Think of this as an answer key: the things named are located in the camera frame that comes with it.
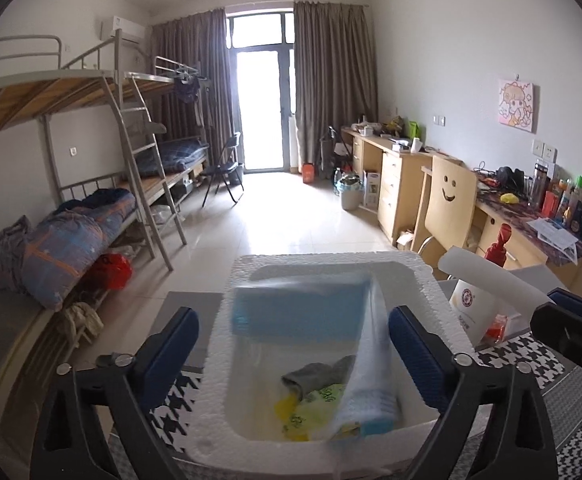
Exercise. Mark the blue mattress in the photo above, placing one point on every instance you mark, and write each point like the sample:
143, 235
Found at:
171, 156

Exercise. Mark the white air conditioner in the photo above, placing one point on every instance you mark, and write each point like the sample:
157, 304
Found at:
122, 29

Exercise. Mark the glass balcony door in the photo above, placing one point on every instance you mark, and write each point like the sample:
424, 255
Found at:
261, 110

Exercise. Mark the wooden chair with smiley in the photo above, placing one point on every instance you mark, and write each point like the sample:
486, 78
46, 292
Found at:
448, 205

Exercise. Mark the green paper bag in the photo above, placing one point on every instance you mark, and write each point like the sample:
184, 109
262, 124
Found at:
414, 130

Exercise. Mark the orange bin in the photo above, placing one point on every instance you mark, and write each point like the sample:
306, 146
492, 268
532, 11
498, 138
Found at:
309, 172

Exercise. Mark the white cardboard box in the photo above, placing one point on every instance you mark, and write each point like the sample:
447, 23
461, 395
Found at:
372, 187

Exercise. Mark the beige rag pile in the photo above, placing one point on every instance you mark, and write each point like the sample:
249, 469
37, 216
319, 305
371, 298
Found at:
81, 322

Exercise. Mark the green plastic bag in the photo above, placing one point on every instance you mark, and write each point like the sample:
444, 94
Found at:
316, 407

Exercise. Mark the houndstooth tablecloth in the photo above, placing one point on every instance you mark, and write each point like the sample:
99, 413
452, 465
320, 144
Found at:
521, 355

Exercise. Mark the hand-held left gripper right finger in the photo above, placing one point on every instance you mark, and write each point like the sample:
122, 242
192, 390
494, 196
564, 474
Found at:
418, 355

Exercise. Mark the printed paper sheets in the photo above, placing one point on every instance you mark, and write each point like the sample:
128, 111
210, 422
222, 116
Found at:
553, 235

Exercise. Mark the black hair dryer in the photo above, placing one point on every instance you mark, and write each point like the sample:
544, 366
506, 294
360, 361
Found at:
507, 177

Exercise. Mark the black folding cart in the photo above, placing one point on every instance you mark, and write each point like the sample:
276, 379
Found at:
333, 152

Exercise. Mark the metal bunk bed with ladder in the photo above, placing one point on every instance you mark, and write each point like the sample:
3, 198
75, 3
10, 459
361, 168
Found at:
46, 95

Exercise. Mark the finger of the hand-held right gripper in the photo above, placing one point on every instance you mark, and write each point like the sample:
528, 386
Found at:
571, 327
571, 301

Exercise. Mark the blue plaid quilt bundle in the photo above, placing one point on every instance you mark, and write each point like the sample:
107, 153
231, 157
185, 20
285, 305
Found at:
76, 245

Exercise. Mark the white foam box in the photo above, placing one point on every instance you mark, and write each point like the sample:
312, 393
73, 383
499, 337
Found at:
251, 410

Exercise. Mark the brown curtain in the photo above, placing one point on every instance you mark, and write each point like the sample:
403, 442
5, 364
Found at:
333, 85
191, 45

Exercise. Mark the red plastic bag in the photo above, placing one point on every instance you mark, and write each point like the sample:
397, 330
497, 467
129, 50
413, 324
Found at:
111, 271

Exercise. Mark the dark hanging clothes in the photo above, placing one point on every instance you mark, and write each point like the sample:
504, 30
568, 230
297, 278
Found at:
187, 87

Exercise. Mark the cluster of toiletry bottles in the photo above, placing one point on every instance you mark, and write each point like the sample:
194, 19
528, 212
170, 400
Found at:
568, 205

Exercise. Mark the grey cloth bundle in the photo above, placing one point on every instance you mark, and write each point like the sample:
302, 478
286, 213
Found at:
1, 255

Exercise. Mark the plain wooden desk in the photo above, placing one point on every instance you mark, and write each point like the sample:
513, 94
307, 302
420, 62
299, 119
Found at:
396, 185

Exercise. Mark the cartoon wall picture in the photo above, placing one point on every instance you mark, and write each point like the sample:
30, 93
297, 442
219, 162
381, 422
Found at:
515, 105

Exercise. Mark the yellow cloth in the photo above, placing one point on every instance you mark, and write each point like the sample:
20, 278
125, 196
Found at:
509, 198

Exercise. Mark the small white wall switch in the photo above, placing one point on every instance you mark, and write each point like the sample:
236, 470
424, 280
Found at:
439, 120

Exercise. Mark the wooden desk with patterned top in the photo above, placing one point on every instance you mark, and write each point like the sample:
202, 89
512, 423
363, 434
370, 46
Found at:
526, 245

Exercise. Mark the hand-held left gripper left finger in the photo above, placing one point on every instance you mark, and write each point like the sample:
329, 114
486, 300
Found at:
168, 355

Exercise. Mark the black folding chair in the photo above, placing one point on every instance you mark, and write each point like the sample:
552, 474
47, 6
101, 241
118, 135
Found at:
223, 167

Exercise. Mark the yellow foam net sleeve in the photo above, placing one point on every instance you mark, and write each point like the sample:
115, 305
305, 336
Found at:
286, 407

